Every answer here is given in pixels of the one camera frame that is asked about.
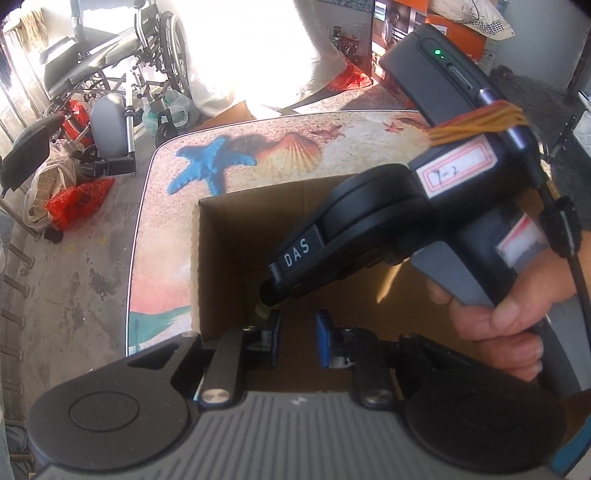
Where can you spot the person's right hand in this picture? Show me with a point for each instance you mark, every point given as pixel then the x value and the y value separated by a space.
pixel 508 318

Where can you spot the grey wheelchair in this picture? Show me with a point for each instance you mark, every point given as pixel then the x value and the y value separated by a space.
pixel 83 64

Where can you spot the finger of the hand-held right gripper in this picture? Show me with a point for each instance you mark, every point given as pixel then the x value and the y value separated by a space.
pixel 273 293

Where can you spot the red basket with bottles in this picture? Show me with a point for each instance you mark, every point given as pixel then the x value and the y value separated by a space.
pixel 346 44

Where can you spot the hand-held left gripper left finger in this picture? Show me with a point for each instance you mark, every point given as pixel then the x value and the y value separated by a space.
pixel 276 341

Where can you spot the brown cardboard box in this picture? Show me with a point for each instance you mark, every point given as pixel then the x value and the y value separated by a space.
pixel 221 258

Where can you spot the white checkered cloth bundle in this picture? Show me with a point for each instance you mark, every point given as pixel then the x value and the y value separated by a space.
pixel 480 21

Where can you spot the red plastic bag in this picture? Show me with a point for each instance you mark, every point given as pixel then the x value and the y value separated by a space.
pixel 351 78
pixel 78 203
pixel 76 120

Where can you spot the white green plastic bag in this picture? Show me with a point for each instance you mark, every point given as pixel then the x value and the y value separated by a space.
pixel 173 108

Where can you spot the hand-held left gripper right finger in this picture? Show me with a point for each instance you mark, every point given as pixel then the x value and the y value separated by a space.
pixel 325 341

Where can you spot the flat cardboard sheet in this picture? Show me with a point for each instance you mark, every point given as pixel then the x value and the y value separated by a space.
pixel 231 115

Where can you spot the yellow hanging towel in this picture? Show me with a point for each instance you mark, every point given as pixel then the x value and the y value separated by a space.
pixel 34 25

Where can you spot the small black floor object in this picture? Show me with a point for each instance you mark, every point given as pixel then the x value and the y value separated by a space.
pixel 53 235

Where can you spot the metal railing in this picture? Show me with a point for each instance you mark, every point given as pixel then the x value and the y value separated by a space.
pixel 21 264

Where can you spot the white curtain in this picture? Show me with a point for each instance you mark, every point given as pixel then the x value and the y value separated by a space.
pixel 258 55

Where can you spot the orange appliance box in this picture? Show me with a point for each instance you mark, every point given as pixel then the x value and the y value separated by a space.
pixel 401 18

